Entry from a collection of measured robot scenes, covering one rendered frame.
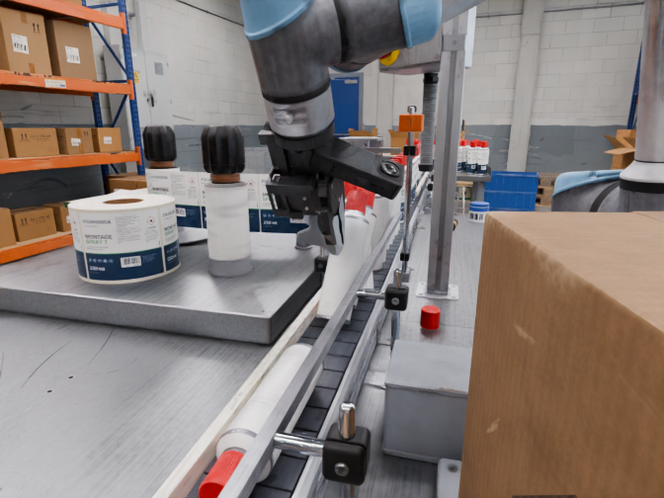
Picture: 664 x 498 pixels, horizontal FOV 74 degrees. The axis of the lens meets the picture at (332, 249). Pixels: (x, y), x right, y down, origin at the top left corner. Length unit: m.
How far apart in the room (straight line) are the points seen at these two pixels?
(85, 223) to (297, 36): 0.62
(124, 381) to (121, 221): 0.34
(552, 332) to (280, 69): 0.35
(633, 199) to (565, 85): 7.92
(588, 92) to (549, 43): 1.00
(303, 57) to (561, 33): 8.25
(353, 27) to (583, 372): 0.37
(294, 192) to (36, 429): 0.41
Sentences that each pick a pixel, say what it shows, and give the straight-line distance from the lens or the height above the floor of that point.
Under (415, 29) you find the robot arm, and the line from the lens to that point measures 0.49.
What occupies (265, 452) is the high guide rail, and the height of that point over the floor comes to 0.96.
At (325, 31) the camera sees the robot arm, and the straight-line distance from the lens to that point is 0.46.
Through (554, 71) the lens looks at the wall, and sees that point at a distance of 8.58.
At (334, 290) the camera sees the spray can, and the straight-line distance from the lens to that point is 0.65.
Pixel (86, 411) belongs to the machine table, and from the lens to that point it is 0.66.
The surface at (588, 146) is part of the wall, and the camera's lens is 8.61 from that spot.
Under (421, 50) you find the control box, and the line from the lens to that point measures 0.94.
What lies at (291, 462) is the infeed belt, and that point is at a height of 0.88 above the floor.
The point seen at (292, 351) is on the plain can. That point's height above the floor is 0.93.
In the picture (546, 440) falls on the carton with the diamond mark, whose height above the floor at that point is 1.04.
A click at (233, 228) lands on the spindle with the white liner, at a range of 0.89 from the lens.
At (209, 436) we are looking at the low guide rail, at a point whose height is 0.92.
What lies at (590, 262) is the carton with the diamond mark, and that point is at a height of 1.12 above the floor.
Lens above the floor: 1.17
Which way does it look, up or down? 16 degrees down
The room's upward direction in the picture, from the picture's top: straight up
